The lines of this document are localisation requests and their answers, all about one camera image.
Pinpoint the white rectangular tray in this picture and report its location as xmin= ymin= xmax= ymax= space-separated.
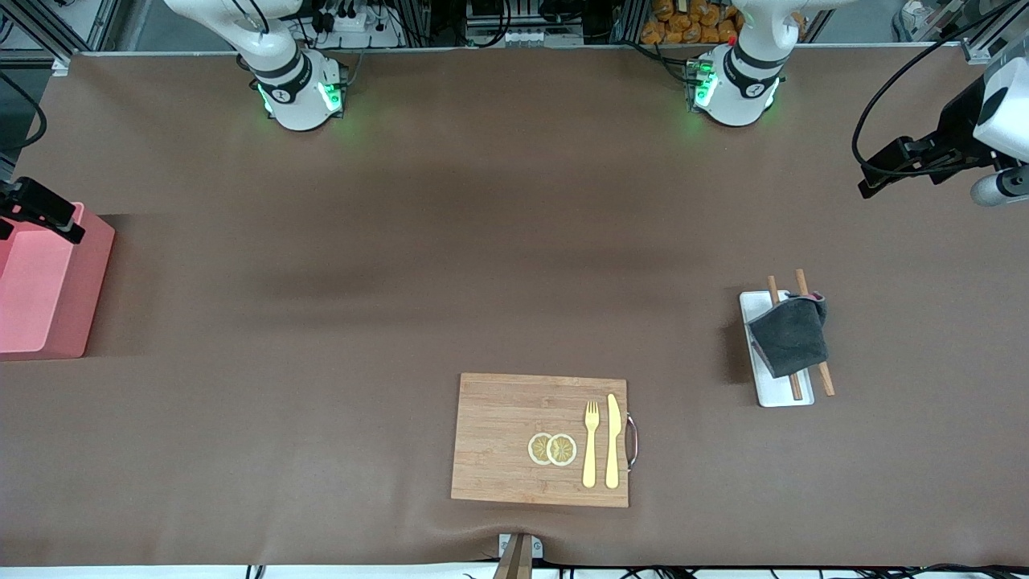
xmin=740 ymin=290 xmax=815 ymax=408

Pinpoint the dark grey cloth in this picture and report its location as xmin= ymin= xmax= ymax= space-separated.
xmin=748 ymin=293 xmax=830 ymax=380

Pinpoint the pink plastic box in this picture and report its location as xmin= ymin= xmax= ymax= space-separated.
xmin=0 ymin=201 xmax=116 ymax=360

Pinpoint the white power strip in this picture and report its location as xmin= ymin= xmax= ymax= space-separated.
xmin=318 ymin=0 xmax=403 ymax=49

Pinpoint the yellow fork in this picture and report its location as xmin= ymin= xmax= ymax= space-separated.
xmin=582 ymin=400 xmax=601 ymax=489

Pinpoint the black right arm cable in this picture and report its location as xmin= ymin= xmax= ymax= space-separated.
xmin=0 ymin=72 xmax=47 ymax=152

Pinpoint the black electronics box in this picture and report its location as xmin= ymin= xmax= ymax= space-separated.
xmin=469 ymin=0 xmax=547 ymax=29

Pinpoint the brown wooden bar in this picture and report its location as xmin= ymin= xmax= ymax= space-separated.
xmin=492 ymin=534 xmax=533 ymax=579

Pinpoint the aluminium frame post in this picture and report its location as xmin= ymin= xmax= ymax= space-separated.
xmin=0 ymin=0 xmax=121 ymax=77
xmin=961 ymin=0 xmax=1029 ymax=65

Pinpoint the yellow knife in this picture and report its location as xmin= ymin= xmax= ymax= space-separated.
xmin=605 ymin=393 xmax=622 ymax=490

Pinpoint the orange snack pile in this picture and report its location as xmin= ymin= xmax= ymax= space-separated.
xmin=641 ymin=0 xmax=744 ymax=45

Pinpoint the wooden cutting board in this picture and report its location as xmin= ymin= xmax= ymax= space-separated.
xmin=451 ymin=372 xmax=638 ymax=509

